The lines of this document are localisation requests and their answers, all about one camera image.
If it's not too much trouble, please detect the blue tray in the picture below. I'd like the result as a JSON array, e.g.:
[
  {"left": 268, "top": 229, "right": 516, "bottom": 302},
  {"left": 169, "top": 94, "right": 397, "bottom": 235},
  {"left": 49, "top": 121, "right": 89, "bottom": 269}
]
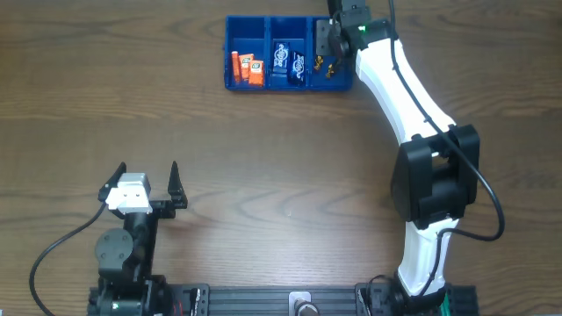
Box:
[{"left": 224, "top": 15, "right": 354, "bottom": 92}]

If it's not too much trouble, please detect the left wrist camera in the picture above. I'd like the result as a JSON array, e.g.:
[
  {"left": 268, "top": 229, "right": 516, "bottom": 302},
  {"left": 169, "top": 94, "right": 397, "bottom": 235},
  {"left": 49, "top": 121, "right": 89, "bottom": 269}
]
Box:
[{"left": 104, "top": 172, "right": 154, "bottom": 216}]

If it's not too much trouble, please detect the mounting rail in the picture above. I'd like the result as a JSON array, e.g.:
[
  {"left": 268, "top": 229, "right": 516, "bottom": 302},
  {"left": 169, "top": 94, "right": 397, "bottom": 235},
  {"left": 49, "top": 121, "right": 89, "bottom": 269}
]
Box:
[{"left": 87, "top": 274, "right": 479, "bottom": 316}]

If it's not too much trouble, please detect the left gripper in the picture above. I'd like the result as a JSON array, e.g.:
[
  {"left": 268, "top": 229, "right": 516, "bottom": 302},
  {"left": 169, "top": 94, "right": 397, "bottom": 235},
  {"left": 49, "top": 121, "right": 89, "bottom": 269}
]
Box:
[{"left": 97, "top": 160, "right": 189, "bottom": 219}]

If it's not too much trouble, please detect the black cable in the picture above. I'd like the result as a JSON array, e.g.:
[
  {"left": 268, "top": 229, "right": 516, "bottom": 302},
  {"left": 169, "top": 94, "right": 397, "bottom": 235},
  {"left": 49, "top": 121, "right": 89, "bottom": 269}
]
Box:
[
  {"left": 423, "top": 131, "right": 506, "bottom": 296},
  {"left": 28, "top": 201, "right": 109, "bottom": 316}
]

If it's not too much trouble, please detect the blue candy pack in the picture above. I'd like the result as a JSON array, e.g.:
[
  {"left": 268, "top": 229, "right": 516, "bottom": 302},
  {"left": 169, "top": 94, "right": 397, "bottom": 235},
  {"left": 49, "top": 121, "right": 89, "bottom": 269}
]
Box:
[
  {"left": 272, "top": 41, "right": 290, "bottom": 74},
  {"left": 287, "top": 51, "right": 306, "bottom": 87}
]

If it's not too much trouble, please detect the orange candy box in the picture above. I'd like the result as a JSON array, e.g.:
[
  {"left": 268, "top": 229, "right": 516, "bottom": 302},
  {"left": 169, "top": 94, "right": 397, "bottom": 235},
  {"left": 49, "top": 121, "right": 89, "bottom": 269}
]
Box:
[
  {"left": 238, "top": 53, "right": 255, "bottom": 82},
  {"left": 248, "top": 60, "right": 265, "bottom": 87},
  {"left": 230, "top": 50, "right": 241, "bottom": 83}
]

